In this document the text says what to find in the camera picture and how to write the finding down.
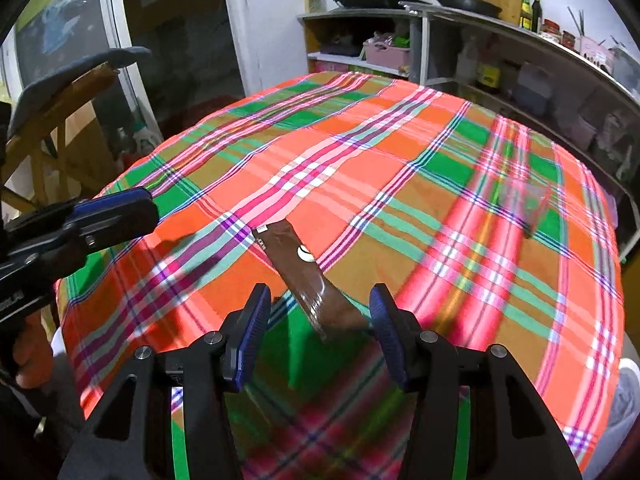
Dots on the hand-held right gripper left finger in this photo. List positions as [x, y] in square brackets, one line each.
[250, 330]

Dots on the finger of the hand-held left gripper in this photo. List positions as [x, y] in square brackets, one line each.
[110, 202]
[120, 225]

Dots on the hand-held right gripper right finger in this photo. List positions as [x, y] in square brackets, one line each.
[385, 335]

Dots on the brown snack wrapper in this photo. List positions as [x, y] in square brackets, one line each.
[295, 265]

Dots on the white round trash bin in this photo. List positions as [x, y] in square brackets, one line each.
[605, 455]

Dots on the person's left hand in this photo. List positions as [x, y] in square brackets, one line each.
[32, 355]

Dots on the wooden chair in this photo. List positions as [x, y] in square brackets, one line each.
[75, 130]

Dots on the blue seat cushion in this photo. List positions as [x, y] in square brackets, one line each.
[65, 72]

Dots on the plaid tablecloth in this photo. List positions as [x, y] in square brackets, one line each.
[350, 160]

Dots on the clear plastic wrapper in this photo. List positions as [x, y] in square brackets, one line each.
[525, 205]

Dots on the cardboard box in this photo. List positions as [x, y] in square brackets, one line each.
[170, 5]

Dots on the yellow label sauce bottle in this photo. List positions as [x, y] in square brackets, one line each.
[488, 77]

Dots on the pink plastic basket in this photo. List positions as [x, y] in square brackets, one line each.
[385, 52]

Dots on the white plastic bottle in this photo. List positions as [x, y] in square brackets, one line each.
[468, 62]

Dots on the dark liquid plastic jug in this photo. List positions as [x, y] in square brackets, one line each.
[532, 90]

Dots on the white kitchen shelf rack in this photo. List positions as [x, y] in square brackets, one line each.
[575, 75]

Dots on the black induction cooker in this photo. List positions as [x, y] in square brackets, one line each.
[375, 0]

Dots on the red lid jar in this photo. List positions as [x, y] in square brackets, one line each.
[551, 30]

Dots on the green label oil bottle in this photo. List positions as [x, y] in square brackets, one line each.
[525, 12]

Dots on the pink utensil holder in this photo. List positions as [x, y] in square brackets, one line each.
[595, 52]

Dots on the dark sauce bottle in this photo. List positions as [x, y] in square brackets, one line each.
[536, 15]

